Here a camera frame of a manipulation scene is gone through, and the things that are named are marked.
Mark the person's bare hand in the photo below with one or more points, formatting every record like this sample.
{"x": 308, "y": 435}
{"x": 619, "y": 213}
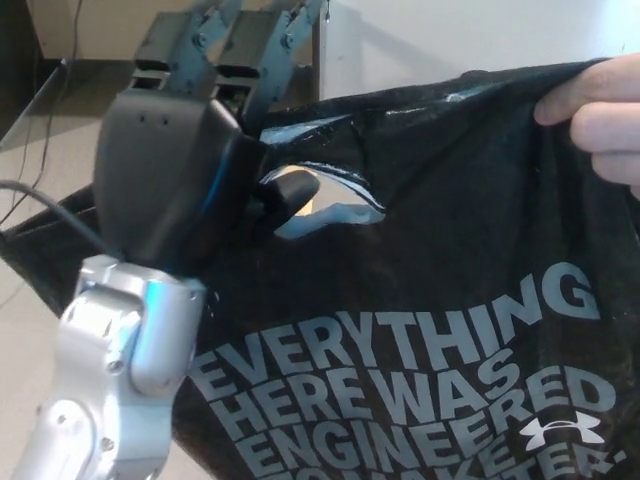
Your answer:
{"x": 600, "y": 115}

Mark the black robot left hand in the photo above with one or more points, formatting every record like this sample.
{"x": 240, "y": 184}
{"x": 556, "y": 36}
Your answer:
{"x": 155, "y": 170}

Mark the black printed plastic bag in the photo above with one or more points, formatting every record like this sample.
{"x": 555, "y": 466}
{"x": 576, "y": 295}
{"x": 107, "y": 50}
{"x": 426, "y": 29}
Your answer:
{"x": 450, "y": 210}

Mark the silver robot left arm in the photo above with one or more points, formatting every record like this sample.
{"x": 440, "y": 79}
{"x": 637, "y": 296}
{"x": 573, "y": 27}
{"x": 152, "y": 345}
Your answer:
{"x": 110, "y": 340}

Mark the low grey glossy panel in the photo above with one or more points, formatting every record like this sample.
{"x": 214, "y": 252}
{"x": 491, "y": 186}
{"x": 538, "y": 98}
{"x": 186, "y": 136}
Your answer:
{"x": 30, "y": 105}

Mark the dark wooden furniture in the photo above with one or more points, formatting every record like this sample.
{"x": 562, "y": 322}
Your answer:
{"x": 15, "y": 50}

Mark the grey desk panel black edge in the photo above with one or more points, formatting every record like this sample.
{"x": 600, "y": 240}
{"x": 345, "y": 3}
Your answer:
{"x": 345, "y": 50}

